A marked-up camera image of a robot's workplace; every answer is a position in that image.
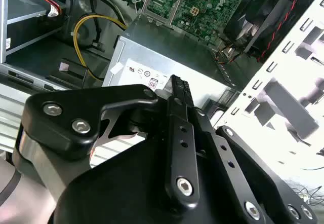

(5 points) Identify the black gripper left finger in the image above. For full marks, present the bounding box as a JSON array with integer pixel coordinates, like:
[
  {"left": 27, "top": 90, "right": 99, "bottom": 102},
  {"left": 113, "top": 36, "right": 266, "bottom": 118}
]
[{"left": 13, "top": 76, "right": 201, "bottom": 208}]

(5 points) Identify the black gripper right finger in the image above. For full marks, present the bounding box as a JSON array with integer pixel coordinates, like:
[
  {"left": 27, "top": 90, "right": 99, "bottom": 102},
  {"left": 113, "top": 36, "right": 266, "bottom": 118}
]
[{"left": 180, "top": 79, "right": 319, "bottom": 224}]

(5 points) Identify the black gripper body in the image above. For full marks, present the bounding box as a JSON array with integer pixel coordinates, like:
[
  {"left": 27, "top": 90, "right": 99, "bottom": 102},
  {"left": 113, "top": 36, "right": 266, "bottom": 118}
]
[{"left": 52, "top": 137, "right": 248, "bottom": 224}]

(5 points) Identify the metal socket cover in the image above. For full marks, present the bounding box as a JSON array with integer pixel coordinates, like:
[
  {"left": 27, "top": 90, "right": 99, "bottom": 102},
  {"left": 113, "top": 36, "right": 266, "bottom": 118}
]
[{"left": 138, "top": 0, "right": 190, "bottom": 27}]

